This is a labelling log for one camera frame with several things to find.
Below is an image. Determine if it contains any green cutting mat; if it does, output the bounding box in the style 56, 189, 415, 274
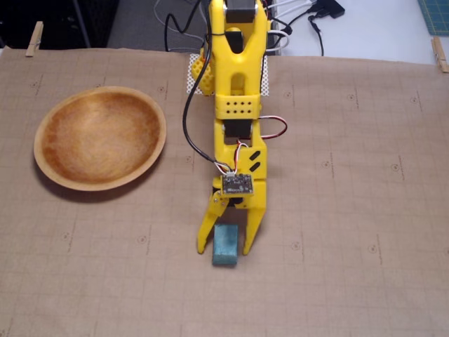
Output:
417, 0, 449, 35

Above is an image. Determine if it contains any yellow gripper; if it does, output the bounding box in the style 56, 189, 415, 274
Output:
196, 177, 269, 256

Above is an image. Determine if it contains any black camera circuit board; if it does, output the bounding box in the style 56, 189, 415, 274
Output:
220, 173, 255, 196

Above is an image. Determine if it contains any brown gridded wrapping paper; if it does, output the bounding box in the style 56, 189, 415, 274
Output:
0, 47, 449, 337

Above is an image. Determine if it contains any black furniture piece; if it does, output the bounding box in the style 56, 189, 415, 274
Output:
0, 0, 120, 50

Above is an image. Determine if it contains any wooden bowl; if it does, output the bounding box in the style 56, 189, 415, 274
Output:
33, 86, 168, 192

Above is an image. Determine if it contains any black plug cable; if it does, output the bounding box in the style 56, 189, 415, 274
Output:
307, 13, 326, 57

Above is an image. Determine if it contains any blue block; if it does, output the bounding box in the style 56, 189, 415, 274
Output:
211, 223, 240, 267

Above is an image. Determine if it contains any black power adapter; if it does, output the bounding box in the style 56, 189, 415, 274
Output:
308, 0, 347, 20

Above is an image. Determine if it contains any wooden clothespin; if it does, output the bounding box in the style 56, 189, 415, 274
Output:
430, 36, 449, 74
25, 20, 44, 58

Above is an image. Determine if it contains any red white black servo wire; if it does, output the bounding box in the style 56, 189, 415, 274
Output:
236, 114, 288, 175

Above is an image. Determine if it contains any white mesh mat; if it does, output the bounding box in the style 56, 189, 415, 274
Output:
185, 54, 270, 98

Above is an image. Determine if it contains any black camera cable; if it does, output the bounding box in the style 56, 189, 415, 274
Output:
163, 0, 229, 175

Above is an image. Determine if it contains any white looped cable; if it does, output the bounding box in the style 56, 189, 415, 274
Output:
267, 29, 293, 54

